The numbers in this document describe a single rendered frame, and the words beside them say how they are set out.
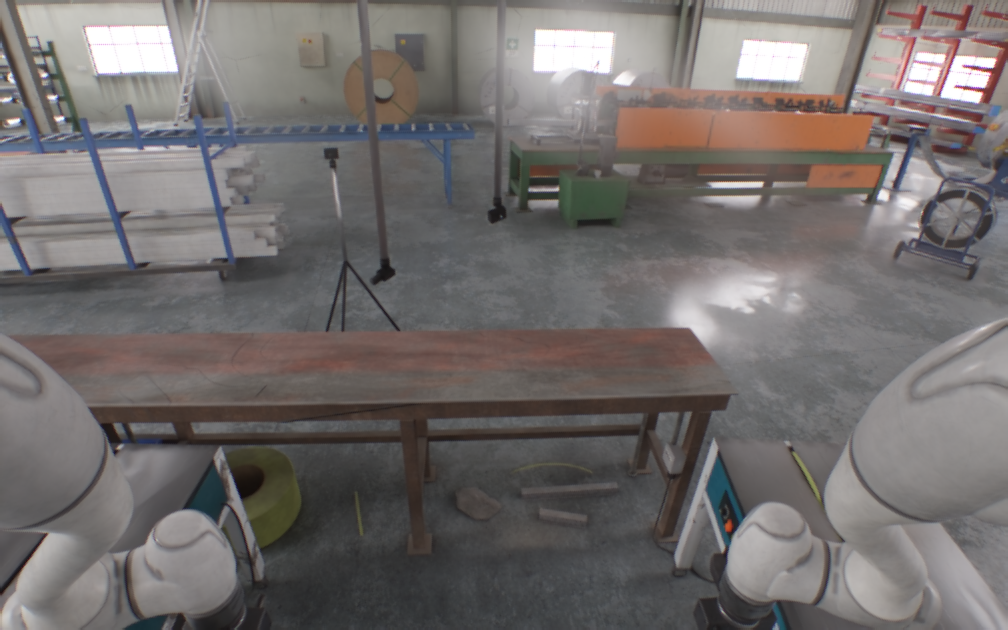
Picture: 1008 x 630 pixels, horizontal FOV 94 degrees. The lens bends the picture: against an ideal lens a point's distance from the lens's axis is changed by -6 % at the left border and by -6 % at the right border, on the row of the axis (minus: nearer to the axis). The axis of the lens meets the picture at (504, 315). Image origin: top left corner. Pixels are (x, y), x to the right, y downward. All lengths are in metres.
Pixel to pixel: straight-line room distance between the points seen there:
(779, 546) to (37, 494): 0.86
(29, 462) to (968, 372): 0.59
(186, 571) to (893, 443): 0.85
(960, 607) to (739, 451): 0.64
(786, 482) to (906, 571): 1.01
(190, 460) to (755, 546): 1.54
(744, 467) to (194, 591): 1.46
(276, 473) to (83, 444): 2.03
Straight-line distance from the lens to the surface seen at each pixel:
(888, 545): 0.72
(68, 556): 0.70
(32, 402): 0.42
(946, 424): 0.42
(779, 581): 0.94
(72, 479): 0.48
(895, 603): 0.93
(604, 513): 2.47
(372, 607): 2.21
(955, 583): 1.79
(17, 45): 9.32
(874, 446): 0.48
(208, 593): 0.94
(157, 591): 0.93
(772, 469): 1.81
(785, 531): 0.90
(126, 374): 2.22
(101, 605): 0.92
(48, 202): 5.06
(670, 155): 6.56
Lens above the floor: 1.89
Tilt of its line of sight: 30 degrees down
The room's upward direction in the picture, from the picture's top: 2 degrees clockwise
